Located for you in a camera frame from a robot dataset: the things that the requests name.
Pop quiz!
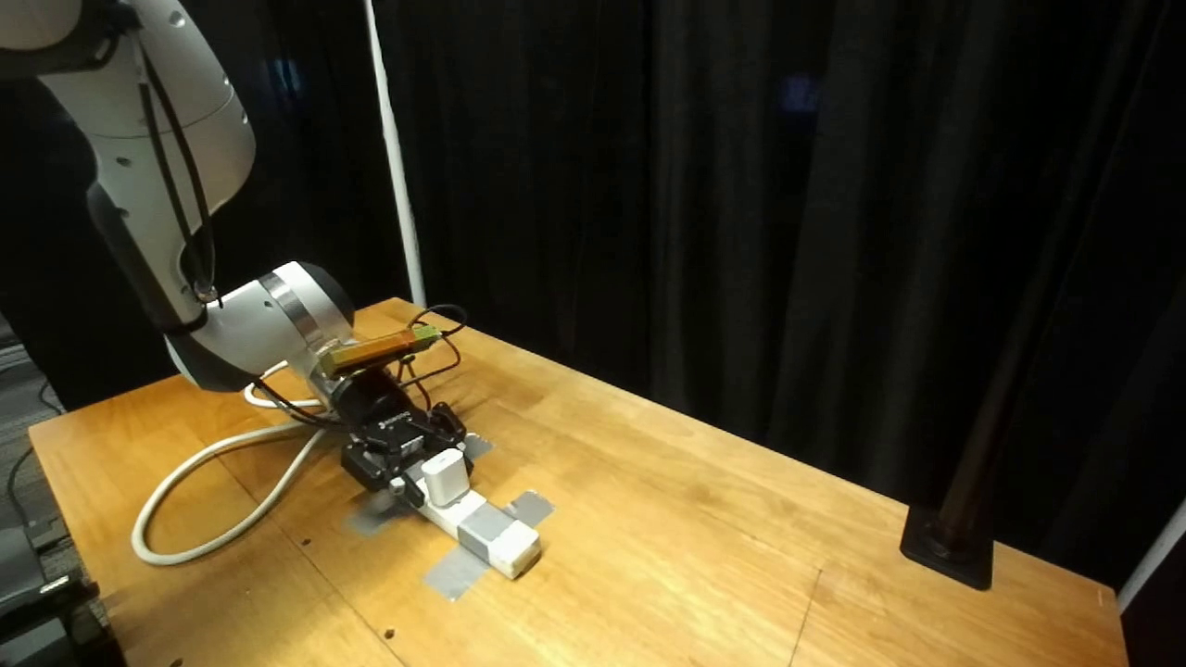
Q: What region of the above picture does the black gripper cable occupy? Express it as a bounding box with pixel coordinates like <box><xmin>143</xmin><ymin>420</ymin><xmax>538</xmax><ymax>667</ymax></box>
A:
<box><xmin>131</xmin><ymin>47</ymin><xmax>472</xmax><ymax>428</ymax></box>

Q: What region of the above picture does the black stand base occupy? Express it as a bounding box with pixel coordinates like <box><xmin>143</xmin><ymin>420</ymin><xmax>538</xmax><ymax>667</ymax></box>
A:
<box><xmin>897</xmin><ymin>484</ymin><xmax>999</xmax><ymax>596</ymax></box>

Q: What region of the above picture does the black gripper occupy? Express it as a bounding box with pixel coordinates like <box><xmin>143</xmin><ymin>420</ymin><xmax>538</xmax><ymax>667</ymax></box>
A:
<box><xmin>329</xmin><ymin>368</ymin><xmax>479</xmax><ymax>512</ymax></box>

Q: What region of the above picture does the grey white block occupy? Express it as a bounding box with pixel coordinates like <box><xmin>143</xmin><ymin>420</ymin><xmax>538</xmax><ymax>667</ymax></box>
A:
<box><xmin>423</xmin><ymin>489</ymin><xmax>560</xmax><ymax>607</ymax></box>

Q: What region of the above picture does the white metal pole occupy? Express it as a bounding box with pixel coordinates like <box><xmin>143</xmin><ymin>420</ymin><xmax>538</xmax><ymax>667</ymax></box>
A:
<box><xmin>358</xmin><ymin>0</ymin><xmax>432</xmax><ymax>316</ymax></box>
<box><xmin>1115</xmin><ymin>497</ymin><xmax>1186</xmax><ymax>617</ymax></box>

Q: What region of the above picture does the white charger head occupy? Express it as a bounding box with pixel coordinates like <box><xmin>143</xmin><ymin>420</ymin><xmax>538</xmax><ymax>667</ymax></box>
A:
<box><xmin>416</xmin><ymin>445</ymin><xmax>479</xmax><ymax>512</ymax></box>

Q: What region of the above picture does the white extension cord cable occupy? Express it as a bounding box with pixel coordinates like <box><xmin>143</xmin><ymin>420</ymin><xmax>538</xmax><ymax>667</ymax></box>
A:
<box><xmin>126</xmin><ymin>373</ymin><xmax>362</xmax><ymax>573</ymax></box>

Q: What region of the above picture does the black curtain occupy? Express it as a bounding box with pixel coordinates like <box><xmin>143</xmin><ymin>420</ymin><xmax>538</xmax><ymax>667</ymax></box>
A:
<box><xmin>0</xmin><ymin>0</ymin><xmax>1186</xmax><ymax>584</ymax></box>

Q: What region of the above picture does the white power strip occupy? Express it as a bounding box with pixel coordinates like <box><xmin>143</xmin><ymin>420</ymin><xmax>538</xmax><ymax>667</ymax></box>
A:
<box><xmin>411</xmin><ymin>473</ymin><xmax>549</xmax><ymax>584</ymax></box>

